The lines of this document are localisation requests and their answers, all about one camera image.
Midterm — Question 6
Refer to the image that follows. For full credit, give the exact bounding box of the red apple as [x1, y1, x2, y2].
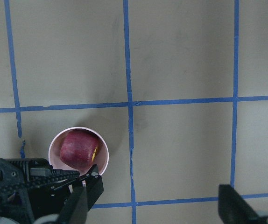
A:
[59, 130, 99, 170]

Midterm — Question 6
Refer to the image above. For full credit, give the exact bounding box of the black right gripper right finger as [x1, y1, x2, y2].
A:
[218, 184, 268, 224]

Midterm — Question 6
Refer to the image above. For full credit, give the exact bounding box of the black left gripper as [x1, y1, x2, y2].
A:
[0, 158, 83, 224]

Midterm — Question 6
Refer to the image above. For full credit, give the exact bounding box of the pink bowl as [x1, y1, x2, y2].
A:
[49, 126, 109, 175]

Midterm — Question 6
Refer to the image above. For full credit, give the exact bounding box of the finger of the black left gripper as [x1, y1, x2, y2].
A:
[79, 164, 104, 211]

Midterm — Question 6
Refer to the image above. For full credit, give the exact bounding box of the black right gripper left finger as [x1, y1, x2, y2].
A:
[56, 187, 88, 224]

